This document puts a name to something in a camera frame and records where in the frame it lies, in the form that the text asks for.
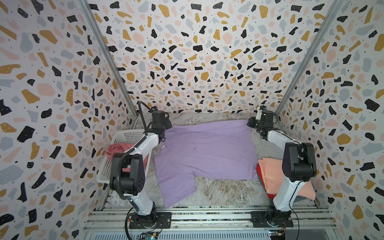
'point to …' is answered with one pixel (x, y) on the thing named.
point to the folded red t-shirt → (269, 196)
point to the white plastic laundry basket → (147, 161)
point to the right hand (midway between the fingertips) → (248, 115)
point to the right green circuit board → (277, 235)
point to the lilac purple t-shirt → (218, 150)
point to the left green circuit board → (150, 235)
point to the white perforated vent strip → (184, 235)
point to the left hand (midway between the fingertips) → (165, 118)
